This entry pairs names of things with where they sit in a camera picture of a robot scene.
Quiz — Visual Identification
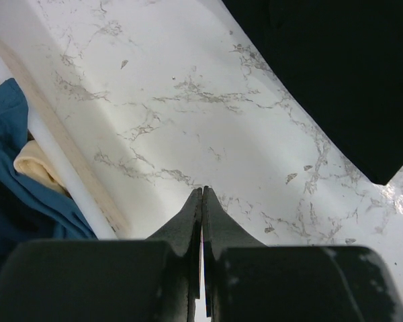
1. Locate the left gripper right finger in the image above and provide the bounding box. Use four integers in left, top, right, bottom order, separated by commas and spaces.
201, 187, 403, 321

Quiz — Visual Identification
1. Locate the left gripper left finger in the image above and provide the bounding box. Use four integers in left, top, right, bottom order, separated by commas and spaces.
0, 189, 202, 321

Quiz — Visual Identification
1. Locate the black t shirt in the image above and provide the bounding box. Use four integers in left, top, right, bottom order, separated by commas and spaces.
225, 1, 403, 185

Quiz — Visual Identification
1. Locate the white laundry basket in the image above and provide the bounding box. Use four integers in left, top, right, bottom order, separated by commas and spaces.
0, 39, 130, 239

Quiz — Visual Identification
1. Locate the navy blue t shirt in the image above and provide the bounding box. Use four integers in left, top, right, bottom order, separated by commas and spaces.
0, 182, 55, 269

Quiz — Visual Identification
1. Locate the cream garment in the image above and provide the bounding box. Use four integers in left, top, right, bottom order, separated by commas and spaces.
0, 65, 71, 199

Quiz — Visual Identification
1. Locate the light blue garment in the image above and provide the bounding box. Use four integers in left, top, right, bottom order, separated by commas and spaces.
0, 78, 95, 241

